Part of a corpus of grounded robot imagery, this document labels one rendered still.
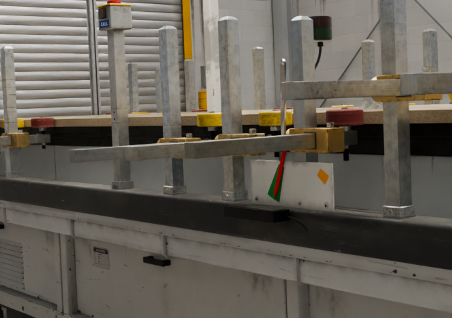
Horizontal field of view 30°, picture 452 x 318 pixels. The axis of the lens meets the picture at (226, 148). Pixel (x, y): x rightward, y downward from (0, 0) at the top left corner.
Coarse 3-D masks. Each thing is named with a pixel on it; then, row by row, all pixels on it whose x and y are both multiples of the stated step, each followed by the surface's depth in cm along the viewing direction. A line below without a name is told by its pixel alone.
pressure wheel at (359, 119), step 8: (328, 112) 180; (336, 112) 178; (344, 112) 177; (352, 112) 178; (360, 112) 179; (328, 120) 180; (336, 120) 178; (344, 120) 178; (352, 120) 178; (360, 120) 179; (344, 128) 180; (344, 152) 181; (344, 160) 182
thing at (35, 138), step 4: (0, 136) 291; (4, 136) 290; (8, 136) 291; (32, 136) 297; (36, 136) 298; (40, 136) 299; (44, 136) 300; (48, 136) 300; (0, 140) 289; (4, 140) 290; (8, 140) 291; (32, 140) 297; (36, 140) 298; (40, 140) 299; (44, 140) 300; (48, 140) 300; (0, 144) 290; (4, 144) 290; (8, 144) 291; (44, 144) 301
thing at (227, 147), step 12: (348, 132) 180; (192, 144) 155; (204, 144) 156; (216, 144) 158; (228, 144) 160; (240, 144) 162; (252, 144) 164; (264, 144) 166; (276, 144) 168; (288, 144) 169; (300, 144) 171; (312, 144) 174; (348, 144) 180; (192, 156) 155; (204, 156) 157; (216, 156) 158
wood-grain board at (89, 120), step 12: (324, 108) 282; (336, 108) 266; (348, 108) 252; (420, 108) 191; (432, 108) 184; (444, 108) 177; (0, 120) 339; (24, 120) 322; (60, 120) 299; (72, 120) 291; (84, 120) 285; (96, 120) 278; (108, 120) 272; (132, 120) 261; (144, 120) 256; (156, 120) 250; (192, 120) 236; (252, 120) 215; (324, 120) 195; (372, 120) 184; (420, 120) 173; (432, 120) 171; (444, 120) 169
